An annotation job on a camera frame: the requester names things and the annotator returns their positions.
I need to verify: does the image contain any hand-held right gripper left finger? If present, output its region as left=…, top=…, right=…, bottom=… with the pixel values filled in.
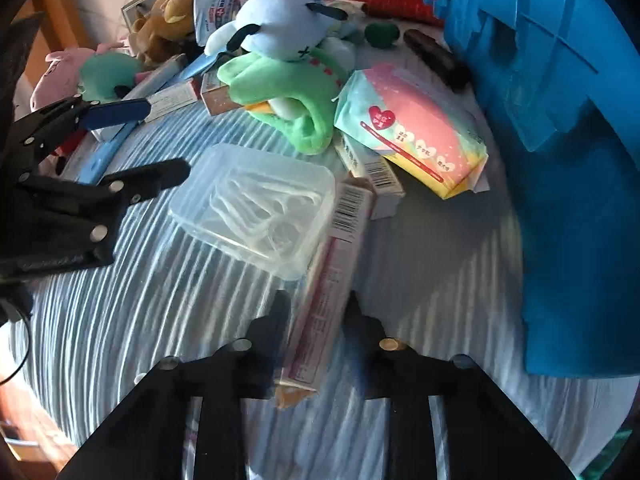
left=55, top=289, right=293, bottom=480

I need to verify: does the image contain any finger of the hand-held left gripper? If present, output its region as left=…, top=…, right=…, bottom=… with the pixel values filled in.
left=10, top=95, right=153, bottom=171
left=17, top=158, right=192, bottom=242

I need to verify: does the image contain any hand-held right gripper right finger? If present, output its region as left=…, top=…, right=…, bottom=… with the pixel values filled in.
left=343, top=290, right=578, bottom=480

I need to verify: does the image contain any long pink white box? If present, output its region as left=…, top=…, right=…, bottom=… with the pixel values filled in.
left=274, top=180, right=376, bottom=408

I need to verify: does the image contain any green frog plush toy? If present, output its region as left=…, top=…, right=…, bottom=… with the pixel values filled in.
left=216, top=42, right=351, bottom=156

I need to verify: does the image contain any teal plush toy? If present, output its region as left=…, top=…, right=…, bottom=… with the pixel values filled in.
left=80, top=52, right=143, bottom=103

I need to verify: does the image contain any light blue flat strip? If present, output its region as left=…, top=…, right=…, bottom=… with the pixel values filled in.
left=75, top=122, right=138, bottom=184

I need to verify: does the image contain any white cardboard box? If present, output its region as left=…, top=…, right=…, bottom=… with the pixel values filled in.
left=92, top=80, right=201, bottom=141

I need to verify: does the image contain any pink plush toy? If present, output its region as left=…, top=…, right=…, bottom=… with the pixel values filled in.
left=29, top=42, right=131, bottom=111

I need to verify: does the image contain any blue plastic stick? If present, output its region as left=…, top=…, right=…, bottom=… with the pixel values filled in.
left=167, top=52, right=221, bottom=86

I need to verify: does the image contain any brown bear plush toy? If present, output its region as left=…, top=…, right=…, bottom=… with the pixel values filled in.
left=131, top=0, right=201, bottom=68

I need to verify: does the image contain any small pink cardboard box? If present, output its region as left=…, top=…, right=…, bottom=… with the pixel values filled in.
left=200, top=70, right=246, bottom=117

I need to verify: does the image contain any clear plastic floss pick box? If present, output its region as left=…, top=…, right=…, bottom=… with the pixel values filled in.
left=168, top=143, right=337, bottom=281

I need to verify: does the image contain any grey framed box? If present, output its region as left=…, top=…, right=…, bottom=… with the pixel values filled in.
left=121, top=0, right=198, bottom=28

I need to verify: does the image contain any blue white wet wipes packet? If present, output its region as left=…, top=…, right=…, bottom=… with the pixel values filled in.
left=192, top=0, right=251, bottom=46

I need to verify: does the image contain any small white barcode box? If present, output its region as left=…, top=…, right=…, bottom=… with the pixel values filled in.
left=332, top=132, right=405, bottom=221

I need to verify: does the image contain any pale blue dog plush toy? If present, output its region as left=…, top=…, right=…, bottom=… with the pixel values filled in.
left=204, top=0, right=357, bottom=63

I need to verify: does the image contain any blue plastic crate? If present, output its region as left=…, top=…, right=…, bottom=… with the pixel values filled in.
left=422, top=0, right=640, bottom=378

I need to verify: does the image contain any green round object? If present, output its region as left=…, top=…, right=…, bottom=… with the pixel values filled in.
left=364, top=22, right=401, bottom=50

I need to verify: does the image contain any long black object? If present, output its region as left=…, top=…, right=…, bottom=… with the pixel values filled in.
left=404, top=29, right=472, bottom=92

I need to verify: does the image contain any black cable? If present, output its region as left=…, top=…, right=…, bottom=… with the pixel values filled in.
left=0, top=305, right=33, bottom=386

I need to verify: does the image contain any wooden furniture frame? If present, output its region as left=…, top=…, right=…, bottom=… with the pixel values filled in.
left=15, top=0, right=91, bottom=81

